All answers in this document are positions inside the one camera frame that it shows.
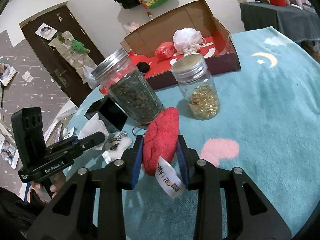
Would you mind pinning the green plush dinosaur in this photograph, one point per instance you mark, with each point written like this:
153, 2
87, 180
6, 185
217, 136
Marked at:
79, 47

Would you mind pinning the black fluffy scrunchie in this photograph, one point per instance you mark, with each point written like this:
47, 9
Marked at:
143, 67

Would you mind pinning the side table grey cloth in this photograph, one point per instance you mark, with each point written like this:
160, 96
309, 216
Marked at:
298, 25

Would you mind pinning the photo card on door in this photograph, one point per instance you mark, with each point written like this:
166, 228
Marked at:
45, 31

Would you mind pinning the dark brown door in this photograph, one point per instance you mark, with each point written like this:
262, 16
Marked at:
62, 72

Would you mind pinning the red mesh bath pouf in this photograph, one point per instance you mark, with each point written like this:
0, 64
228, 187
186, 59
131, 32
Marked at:
165, 51

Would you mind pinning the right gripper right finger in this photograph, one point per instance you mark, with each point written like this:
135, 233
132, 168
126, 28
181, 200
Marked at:
250, 215

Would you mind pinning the person's left hand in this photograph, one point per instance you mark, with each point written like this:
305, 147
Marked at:
58, 181

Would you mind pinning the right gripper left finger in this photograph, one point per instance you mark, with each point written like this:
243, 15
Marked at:
90, 205

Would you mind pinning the small jar gold capsules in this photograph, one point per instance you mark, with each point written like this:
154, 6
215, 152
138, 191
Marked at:
197, 86

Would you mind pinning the red plush ball with tag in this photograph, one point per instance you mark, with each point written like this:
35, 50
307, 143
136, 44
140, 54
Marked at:
159, 148

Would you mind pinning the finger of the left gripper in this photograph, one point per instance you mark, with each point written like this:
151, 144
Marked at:
75, 140
66, 148

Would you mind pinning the beige hanging door organizer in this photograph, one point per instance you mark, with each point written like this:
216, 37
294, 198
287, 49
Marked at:
63, 45

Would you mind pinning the white plastic bag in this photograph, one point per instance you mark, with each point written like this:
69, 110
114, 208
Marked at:
92, 82

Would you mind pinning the cardboard box red interior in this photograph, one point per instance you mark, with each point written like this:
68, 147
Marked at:
217, 47

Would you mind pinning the cream knitted scrunchie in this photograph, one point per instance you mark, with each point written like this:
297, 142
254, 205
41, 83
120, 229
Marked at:
191, 49

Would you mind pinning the white fluffy bunny hair clip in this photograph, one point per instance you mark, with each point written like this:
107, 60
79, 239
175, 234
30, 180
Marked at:
117, 144

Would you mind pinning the white tissue cloth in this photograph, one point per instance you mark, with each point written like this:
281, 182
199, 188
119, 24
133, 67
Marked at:
92, 126

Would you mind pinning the large jar dark tea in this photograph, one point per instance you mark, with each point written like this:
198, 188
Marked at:
127, 87

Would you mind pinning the white mesh bath pouf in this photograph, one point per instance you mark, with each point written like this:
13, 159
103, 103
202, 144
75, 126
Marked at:
185, 36

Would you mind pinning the pink plush on wall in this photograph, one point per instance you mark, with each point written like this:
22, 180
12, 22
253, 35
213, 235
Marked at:
129, 28

